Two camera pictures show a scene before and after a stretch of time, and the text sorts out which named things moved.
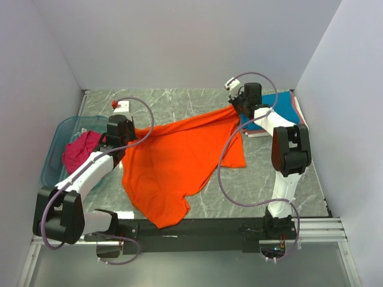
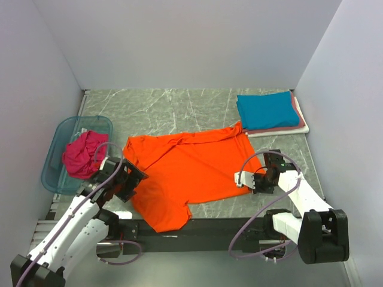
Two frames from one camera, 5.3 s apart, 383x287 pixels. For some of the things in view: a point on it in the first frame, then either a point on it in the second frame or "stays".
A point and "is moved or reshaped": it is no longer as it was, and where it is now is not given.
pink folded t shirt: (301, 120) stays
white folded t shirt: (252, 134) stays
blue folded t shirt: (285, 105) stays
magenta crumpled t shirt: (76, 152) stays
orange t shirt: (172, 161) is moved or reshaped
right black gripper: (242, 94) -> (258, 189)
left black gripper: (130, 123) -> (134, 176)
